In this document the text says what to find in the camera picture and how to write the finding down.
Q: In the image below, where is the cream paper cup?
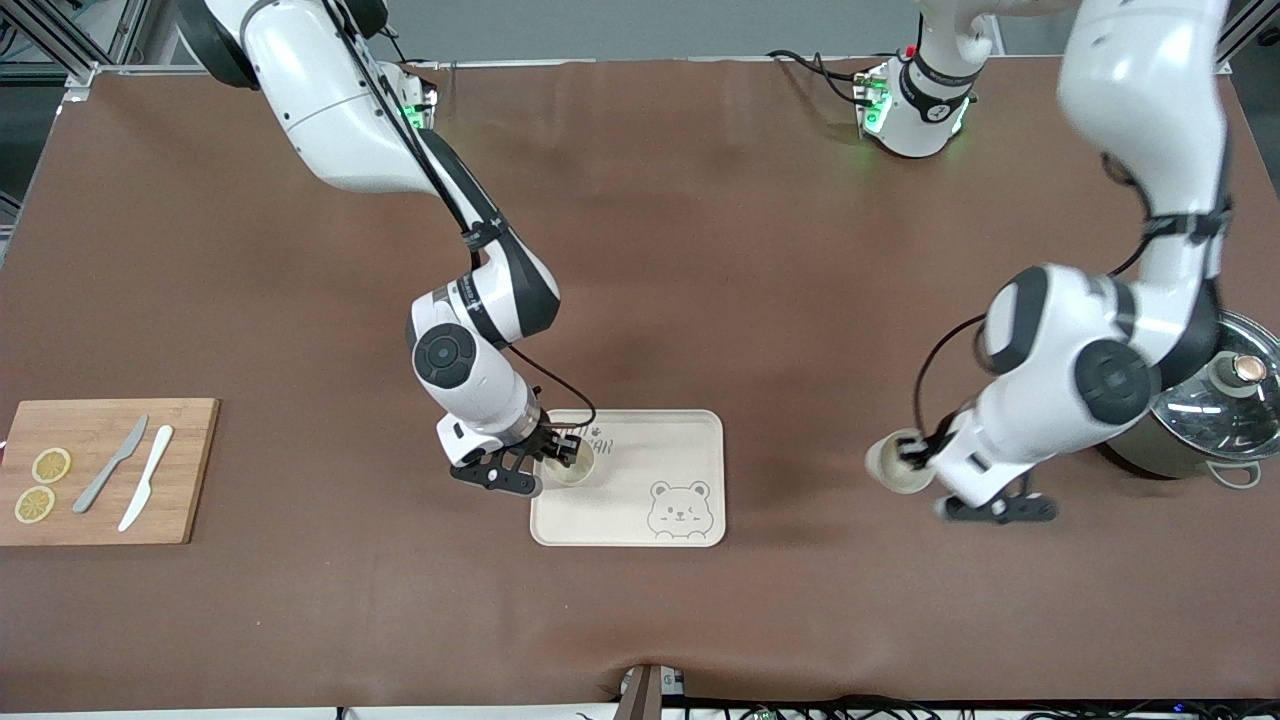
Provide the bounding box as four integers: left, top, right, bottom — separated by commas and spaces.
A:
545, 445, 599, 489
865, 428, 938, 496

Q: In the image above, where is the cream tray with bear print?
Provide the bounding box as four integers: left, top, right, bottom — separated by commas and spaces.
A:
529, 408, 727, 549

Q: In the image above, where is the grey electric cooking pot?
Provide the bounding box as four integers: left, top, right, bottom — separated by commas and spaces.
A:
1095, 310, 1280, 490

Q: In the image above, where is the glass pot lid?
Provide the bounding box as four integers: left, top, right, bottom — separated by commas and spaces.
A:
1150, 311, 1280, 462

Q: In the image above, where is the bamboo cutting board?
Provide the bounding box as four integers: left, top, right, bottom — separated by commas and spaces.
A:
0, 398, 221, 547

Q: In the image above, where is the white plastic knife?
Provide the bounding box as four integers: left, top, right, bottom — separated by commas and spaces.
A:
117, 425, 175, 533

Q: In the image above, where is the grey plastic knife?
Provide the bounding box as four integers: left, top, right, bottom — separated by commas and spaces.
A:
72, 415, 150, 515

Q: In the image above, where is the black left base cable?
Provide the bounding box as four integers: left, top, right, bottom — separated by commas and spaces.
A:
767, 48, 873, 107

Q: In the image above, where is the aluminium frame profile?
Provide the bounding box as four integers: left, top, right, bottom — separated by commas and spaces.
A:
1215, 0, 1280, 73
0, 0, 151, 91

